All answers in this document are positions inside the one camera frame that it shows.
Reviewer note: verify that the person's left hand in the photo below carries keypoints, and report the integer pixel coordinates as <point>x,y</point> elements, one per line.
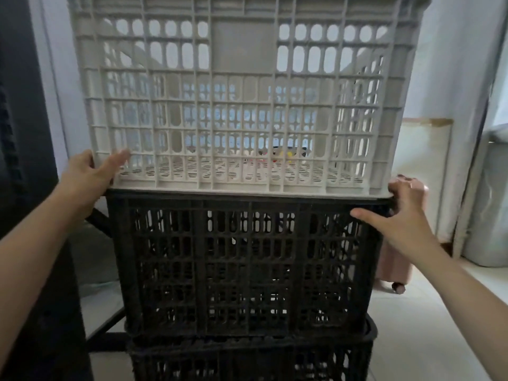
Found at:
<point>81,182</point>

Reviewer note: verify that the person's right hand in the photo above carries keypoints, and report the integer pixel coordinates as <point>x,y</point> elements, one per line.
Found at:
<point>408,226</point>

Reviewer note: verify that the person's right thumb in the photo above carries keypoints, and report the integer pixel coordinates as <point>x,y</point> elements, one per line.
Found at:
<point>371,218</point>

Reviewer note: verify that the person's left thumb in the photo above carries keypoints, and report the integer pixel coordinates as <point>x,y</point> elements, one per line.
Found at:
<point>115,162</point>

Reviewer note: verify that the white plastic lattice crate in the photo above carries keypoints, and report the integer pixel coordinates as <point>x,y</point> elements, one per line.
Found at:
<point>246,95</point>

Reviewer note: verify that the person's left forearm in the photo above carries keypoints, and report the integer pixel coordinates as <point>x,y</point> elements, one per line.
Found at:
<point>35,257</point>

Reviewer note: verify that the person's right forearm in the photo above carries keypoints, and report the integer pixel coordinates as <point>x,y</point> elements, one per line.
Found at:
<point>464,305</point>

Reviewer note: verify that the pink wheeled suitcase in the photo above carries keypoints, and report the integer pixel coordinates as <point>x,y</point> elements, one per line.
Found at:
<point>397,265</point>

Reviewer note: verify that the white flat board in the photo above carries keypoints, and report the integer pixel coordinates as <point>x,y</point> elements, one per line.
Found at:
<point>422,162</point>

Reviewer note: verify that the black tall cabinet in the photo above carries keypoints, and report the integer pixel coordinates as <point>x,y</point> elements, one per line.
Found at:
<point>27,115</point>

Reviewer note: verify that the colourful toy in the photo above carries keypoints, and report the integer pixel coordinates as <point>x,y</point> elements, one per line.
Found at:
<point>283,153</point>

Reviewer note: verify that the grey round appliance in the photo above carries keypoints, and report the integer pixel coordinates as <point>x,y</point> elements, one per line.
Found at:
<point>488,202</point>

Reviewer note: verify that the black plastic lattice crate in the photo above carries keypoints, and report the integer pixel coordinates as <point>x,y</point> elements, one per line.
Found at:
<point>254,359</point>
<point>246,265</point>

